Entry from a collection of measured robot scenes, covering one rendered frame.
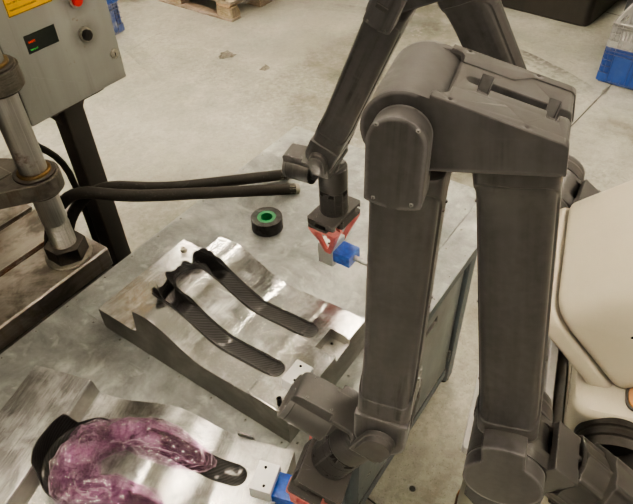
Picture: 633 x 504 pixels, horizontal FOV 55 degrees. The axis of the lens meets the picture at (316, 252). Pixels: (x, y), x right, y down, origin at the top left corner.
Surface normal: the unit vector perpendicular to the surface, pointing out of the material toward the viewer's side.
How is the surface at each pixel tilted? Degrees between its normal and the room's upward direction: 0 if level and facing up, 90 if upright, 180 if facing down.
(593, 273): 42
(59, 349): 0
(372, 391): 77
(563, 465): 37
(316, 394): 21
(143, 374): 0
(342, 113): 103
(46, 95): 90
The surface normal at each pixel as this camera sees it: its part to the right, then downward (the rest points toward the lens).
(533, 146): -0.35, 0.65
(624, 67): -0.63, 0.56
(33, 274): -0.03, -0.73
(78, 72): 0.82, 0.37
